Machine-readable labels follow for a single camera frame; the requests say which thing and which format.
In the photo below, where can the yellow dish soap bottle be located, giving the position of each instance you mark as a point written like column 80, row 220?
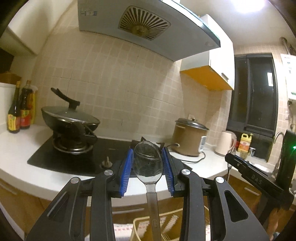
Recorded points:
column 244, row 145

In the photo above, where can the pink electric kettle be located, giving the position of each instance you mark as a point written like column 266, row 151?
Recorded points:
column 226, row 142

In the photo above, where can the wooden base cabinets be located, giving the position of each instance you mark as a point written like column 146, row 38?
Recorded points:
column 25, row 209

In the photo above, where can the dark soy sauce bottle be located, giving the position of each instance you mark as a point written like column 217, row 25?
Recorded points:
column 14, row 113

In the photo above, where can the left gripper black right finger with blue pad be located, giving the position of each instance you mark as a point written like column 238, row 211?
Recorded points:
column 230, row 217

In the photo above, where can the white wall cabinet orange bottom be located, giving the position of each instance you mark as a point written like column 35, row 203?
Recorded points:
column 214, row 69

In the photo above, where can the black wok with lid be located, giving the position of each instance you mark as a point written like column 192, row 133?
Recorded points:
column 69, row 121

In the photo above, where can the left upper white cabinet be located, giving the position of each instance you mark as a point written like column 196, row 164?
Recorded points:
column 30, row 27

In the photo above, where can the striped woven table mat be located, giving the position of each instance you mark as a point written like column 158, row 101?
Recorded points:
column 124, row 232

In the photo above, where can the dark window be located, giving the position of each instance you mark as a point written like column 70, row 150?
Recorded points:
column 254, row 101

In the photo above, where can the black gas stove top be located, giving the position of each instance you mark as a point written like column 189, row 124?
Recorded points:
column 87, row 164

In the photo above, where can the red label sauce bottle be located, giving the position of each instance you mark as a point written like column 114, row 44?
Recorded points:
column 25, row 105

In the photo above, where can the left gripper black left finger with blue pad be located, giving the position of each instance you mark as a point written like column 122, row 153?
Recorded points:
column 64, row 218

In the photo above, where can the white refrigerator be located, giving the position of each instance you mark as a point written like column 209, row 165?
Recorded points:
column 6, row 96

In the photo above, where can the grey range hood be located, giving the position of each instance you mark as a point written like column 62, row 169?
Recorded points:
column 165, row 27

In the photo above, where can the tan plastic utensil basket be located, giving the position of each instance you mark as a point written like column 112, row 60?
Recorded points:
column 170, row 223

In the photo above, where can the yellow oil bottle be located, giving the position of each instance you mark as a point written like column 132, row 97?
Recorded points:
column 33, row 99

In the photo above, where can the white water heater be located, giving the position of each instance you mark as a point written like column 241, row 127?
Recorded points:
column 289, row 68

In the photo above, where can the brown rice cooker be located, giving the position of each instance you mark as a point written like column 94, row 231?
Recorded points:
column 189, row 137

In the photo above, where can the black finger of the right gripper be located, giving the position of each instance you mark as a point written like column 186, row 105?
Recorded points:
column 278, row 192

